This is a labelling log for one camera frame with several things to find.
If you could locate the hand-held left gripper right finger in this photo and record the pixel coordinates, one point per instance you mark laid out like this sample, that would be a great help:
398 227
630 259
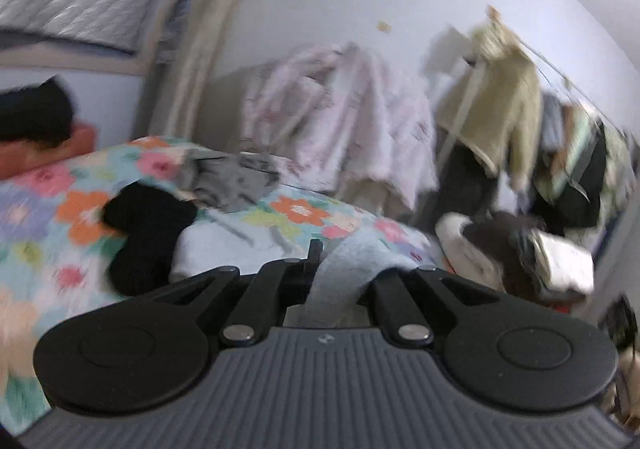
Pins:
387 289

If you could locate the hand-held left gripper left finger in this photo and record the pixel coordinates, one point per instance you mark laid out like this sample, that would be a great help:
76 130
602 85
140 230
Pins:
314 254

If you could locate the pale grey sweatshirt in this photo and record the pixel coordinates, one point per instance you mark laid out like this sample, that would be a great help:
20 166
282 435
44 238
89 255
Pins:
345 269

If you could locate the white clothes rack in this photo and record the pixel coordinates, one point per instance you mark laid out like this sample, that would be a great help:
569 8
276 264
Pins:
467 94

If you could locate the row of hanging clothes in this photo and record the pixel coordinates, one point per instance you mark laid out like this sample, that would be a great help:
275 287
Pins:
585 169

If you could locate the grey garment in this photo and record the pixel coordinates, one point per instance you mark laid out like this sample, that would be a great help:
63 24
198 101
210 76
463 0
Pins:
225 179

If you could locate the black hanging garment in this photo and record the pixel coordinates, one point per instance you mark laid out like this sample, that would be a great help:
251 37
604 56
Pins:
465 184

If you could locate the pink white fleece blanket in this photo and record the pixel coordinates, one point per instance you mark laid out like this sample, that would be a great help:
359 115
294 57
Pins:
350 119

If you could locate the white folded cloth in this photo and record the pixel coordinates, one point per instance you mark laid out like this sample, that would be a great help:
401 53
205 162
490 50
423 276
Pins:
565 264

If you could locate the beige jacket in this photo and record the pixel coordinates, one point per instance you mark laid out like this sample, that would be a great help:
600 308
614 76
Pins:
505 94

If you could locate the beige curtain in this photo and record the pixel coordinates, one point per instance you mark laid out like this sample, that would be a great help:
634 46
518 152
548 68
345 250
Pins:
195 54

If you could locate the floral bedsheet bed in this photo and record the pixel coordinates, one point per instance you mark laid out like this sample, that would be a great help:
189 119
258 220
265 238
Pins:
60 239

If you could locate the orange pillow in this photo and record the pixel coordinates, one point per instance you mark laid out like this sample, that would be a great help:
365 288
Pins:
75 141

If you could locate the black cloth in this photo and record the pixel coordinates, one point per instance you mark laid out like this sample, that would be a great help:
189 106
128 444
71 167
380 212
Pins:
35 114

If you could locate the small tan wall hook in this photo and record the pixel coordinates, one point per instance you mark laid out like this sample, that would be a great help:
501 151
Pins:
384 25
492 11

